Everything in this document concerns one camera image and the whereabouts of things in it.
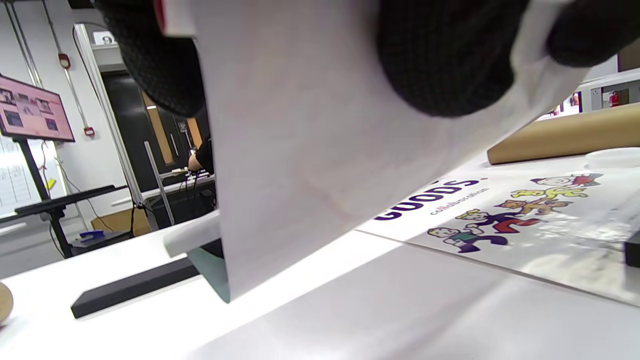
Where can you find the whiteboard with grid chart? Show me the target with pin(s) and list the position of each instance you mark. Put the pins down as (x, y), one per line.
(20, 185)

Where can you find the black bar weight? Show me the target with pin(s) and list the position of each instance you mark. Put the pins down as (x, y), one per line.
(130, 290)
(632, 250)

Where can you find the brown cardboard mailing tube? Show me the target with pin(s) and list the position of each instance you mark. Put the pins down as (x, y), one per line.
(5, 302)
(575, 135)

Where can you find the brown cardboard box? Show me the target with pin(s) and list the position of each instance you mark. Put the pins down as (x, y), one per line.
(120, 222)

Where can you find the white poster purple lettering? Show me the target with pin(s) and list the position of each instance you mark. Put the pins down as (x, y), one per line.
(550, 240)

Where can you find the red fire alarm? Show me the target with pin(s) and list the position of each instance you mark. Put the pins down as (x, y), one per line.
(64, 61)

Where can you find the dark door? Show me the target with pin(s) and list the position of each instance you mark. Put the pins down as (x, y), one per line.
(130, 130)

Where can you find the white plastic tube end cap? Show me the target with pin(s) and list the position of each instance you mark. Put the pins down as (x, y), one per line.
(615, 157)

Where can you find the black monitor stand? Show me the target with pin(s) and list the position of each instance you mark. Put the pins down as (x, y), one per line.
(55, 210)

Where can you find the colourful cartoon animal poster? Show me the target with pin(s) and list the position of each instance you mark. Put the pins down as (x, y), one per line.
(300, 150)

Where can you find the person's left hand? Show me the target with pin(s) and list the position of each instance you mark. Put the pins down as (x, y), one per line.
(440, 60)

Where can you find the pink screen monitor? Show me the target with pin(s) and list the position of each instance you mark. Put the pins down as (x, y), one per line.
(30, 110)

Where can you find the red fire extinguisher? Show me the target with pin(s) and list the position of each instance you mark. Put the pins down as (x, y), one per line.
(614, 99)

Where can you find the white metal pole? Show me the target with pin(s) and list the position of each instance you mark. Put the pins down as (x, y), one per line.
(118, 150)

